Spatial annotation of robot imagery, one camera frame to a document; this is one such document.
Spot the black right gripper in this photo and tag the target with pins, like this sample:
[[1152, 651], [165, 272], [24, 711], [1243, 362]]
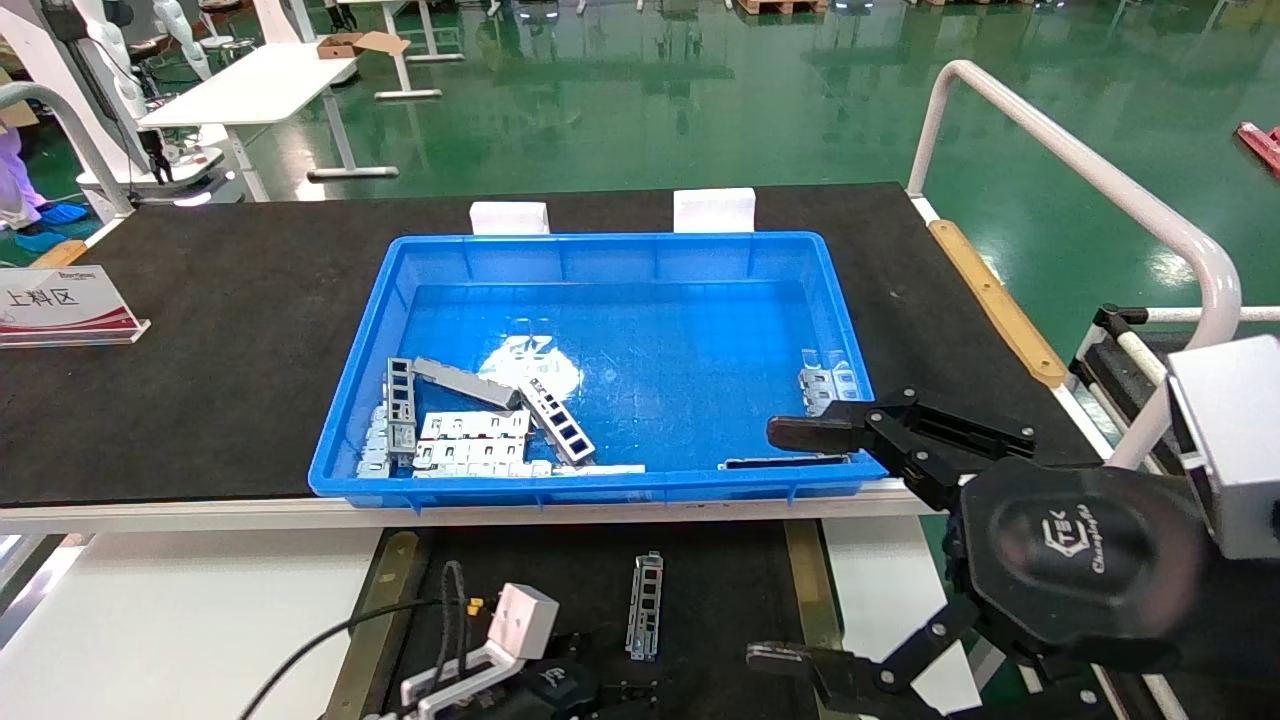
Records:
[[1080, 560]]

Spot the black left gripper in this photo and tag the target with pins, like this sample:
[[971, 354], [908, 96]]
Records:
[[555, 695]]

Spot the slotted grey metal bracket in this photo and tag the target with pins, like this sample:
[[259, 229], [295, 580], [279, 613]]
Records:
[[400, 400], [645, 605], [558, 420]]

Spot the small white clip part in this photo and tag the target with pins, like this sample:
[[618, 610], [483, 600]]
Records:
[[375, 440]]

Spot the olive metal guide strip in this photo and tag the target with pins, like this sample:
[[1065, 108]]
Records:
[[810, 590], [395, 560]]

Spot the black conveyor belt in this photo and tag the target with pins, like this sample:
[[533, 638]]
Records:
[[720, 600]]

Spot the dark flat metal bar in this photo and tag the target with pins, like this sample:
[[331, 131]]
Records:
[[780, 462]]

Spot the thin white metal strip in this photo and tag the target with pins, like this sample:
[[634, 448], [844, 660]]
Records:
[[600, 469]]

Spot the long wooden edge strip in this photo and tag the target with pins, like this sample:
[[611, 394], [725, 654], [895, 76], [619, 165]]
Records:
[[1000, 305]]

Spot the black cart with white pipes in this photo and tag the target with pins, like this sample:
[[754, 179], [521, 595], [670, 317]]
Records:
[[1095, 350]]

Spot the blue plastic bin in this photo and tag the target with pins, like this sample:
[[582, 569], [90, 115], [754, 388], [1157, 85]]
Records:
[[680, 320]]

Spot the white foam block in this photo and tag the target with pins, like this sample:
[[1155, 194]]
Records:
[[510, 218], [714, 210]]

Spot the red flat object on floor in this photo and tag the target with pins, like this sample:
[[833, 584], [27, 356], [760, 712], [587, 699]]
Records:
[[1262, 145]]

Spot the wooden pallet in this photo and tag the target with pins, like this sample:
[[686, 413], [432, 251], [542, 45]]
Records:
[[780, 6]]

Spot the acrylic sign with red stripe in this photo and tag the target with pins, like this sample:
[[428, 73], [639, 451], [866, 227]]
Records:
[[60, 300]]

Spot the open cardboard box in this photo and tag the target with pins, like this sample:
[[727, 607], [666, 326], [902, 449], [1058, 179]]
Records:
[[350, 45]]

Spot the short wooden edge strip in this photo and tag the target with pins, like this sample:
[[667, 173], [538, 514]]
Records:
[[60, 255]]

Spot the white office table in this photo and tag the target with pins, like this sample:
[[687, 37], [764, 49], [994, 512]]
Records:
[[250, 85]]

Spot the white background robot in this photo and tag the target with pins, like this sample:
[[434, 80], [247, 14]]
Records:
[[110, 90]]

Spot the person with blue shoe covers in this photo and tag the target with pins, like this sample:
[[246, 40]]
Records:
[[20, 175]]

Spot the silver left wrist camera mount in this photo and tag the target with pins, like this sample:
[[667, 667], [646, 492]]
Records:
[[522, 620]]

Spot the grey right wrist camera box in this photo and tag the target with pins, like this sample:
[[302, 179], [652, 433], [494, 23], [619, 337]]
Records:
[[1230, 440]]

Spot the white tubular guard rail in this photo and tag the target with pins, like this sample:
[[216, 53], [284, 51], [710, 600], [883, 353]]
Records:
[[1225, 300]]

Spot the white table leg frame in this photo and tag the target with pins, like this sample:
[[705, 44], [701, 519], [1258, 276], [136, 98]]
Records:
[[405, 75]]

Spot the grey tubular guard rail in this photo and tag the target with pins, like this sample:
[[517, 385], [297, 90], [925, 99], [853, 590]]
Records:
[[100, 165]]

